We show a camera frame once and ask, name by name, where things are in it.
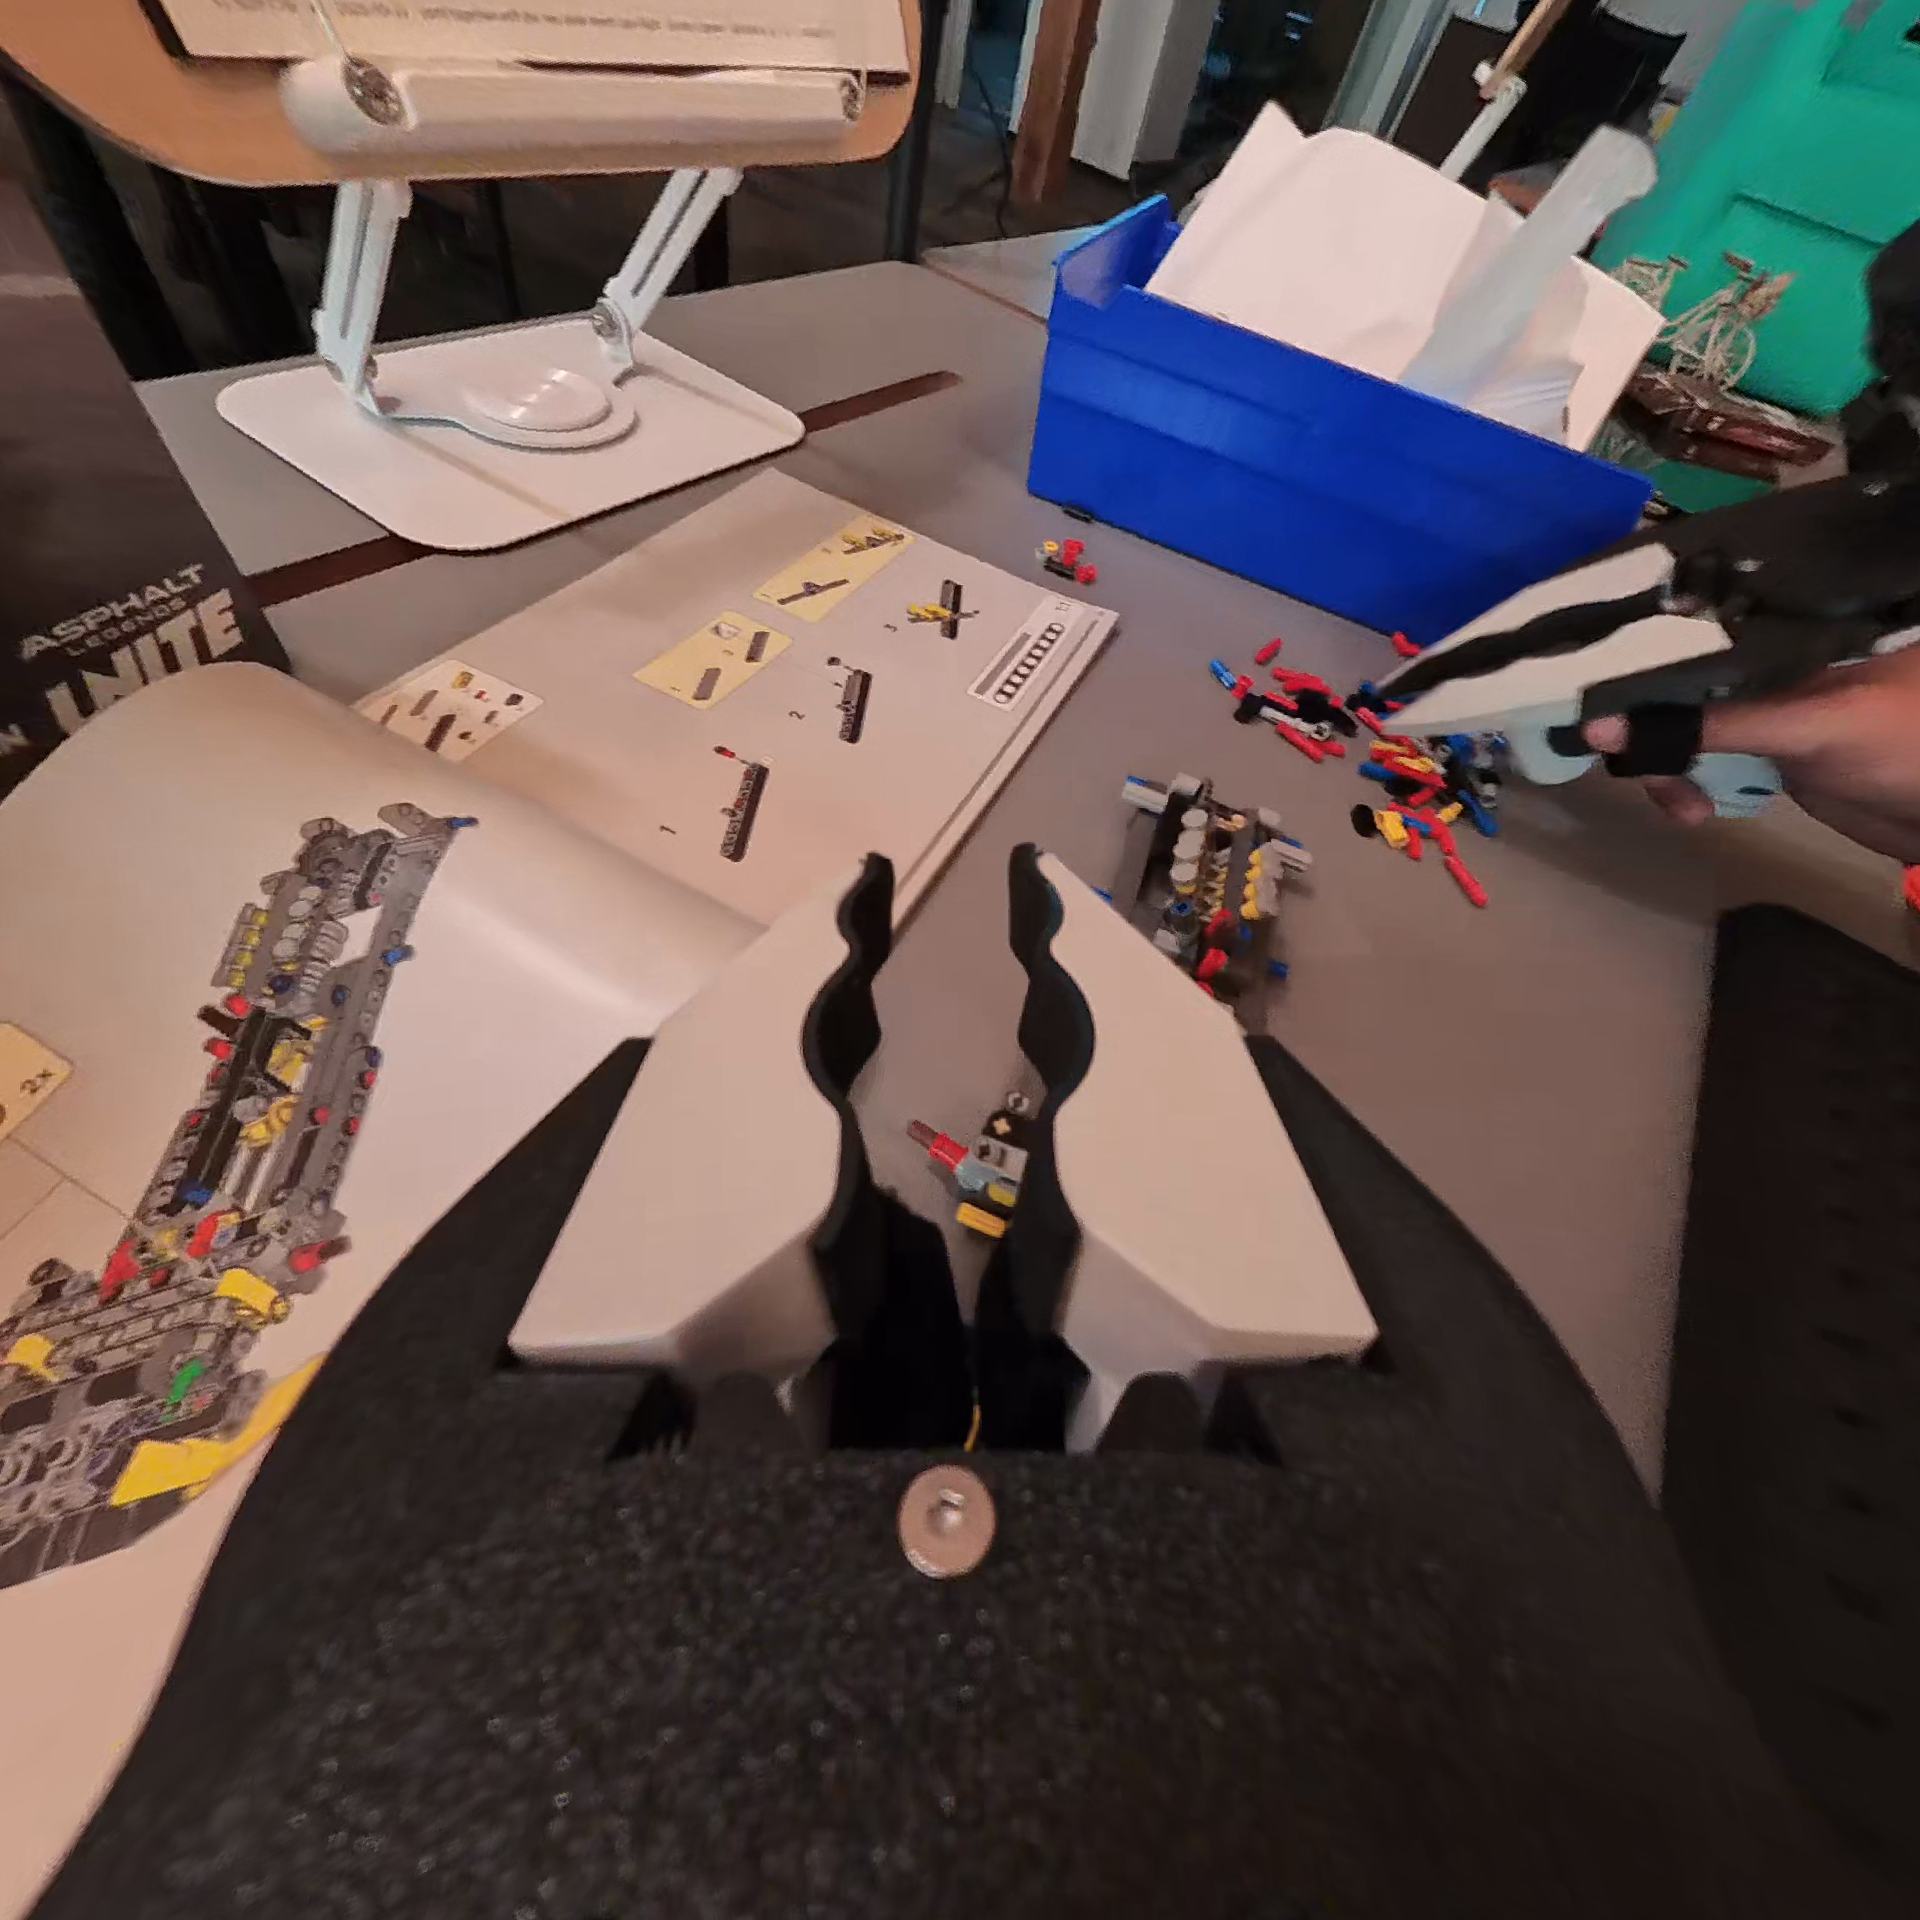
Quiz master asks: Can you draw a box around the lego set box yellow car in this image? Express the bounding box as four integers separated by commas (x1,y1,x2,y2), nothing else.
0,270,295,800

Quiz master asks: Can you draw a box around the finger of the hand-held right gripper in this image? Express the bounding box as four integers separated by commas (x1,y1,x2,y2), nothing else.
1372,539,1682,706
1381,612,1740,740

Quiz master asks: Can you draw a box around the lego instruction booklet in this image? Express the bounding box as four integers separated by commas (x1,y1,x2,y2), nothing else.
0,468,1122,1920

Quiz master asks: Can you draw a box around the pile of lego pins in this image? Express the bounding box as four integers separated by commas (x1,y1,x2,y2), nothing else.
1207,633,1513,913

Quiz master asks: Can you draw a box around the partly built lego chassis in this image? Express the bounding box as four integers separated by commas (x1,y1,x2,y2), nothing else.
908,772,1317,1242

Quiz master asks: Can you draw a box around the teal tote bag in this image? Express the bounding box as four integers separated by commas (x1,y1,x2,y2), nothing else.
1585,0,1920,515

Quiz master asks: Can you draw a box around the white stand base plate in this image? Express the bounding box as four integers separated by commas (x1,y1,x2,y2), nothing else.
215,163,810,554

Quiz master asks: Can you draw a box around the wooden board with instruction sheet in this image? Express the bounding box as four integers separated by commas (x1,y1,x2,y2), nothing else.
0,0,924,191

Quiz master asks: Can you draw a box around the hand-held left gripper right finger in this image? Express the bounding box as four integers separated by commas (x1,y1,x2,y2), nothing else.
1001,844,1378,1450

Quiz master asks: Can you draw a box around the person's right hand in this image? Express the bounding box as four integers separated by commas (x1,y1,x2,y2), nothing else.
1582,646,1920,865

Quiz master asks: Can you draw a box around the blue plastic bin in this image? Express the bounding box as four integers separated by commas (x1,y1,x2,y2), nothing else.
1026,195,1655,646

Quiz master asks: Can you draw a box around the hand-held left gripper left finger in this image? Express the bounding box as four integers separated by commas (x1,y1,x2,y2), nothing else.
506,854,903,1398

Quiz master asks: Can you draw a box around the brown wooden model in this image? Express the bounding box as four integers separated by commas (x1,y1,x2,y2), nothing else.
1623,369,1842,472

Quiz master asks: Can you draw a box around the black dimpled cloth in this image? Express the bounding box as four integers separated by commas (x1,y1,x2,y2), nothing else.
1662,902,1920,1864

